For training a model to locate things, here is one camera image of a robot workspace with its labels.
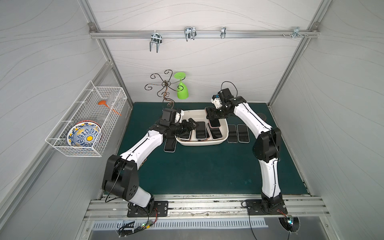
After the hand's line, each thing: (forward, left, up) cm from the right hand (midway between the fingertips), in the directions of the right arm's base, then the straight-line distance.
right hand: (212, 115), depth 93 cm
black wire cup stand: (+10, +29, +16) cm, 34 cm away
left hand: (-13, +10, +4) cm, 17 cm away
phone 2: (-8, -1, -1) cm, 8 cm away
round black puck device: (-53, -39, -19) cm, 68 cm away
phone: (-7, +7, -12) cm, 15 cm away
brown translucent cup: (+9, -37, -10) cm, 39 cm away
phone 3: (-4, -15, -16) cm, 23 cm away
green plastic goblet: (+4, +18, +16) cm, 25 cm away
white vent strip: (-58, +35, -15) cm, 69 cm away
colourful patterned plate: (-29, +56, +20) cm, 66 cm away
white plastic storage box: (+11, +8, -13) cm, 19 cm away
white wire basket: (-16, +62, +21) cm, 67 cm away
